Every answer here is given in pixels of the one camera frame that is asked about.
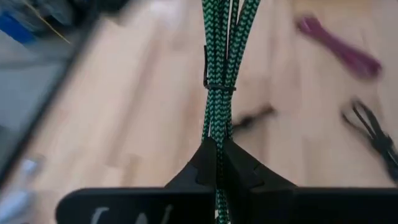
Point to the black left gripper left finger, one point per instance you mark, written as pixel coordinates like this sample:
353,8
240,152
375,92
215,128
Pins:
199,174

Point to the blue plastic bin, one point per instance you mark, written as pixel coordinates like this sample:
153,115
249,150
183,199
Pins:
15,28

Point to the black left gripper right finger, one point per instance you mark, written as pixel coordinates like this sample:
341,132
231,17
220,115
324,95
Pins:
248,174

